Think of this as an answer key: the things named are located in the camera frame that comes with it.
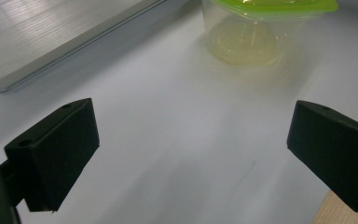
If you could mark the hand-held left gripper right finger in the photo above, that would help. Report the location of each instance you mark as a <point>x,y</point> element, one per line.
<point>332,152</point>

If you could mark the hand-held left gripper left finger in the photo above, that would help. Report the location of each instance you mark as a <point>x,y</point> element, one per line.
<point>56,155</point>

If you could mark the clear container with green lid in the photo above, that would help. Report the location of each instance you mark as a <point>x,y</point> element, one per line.
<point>248,34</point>

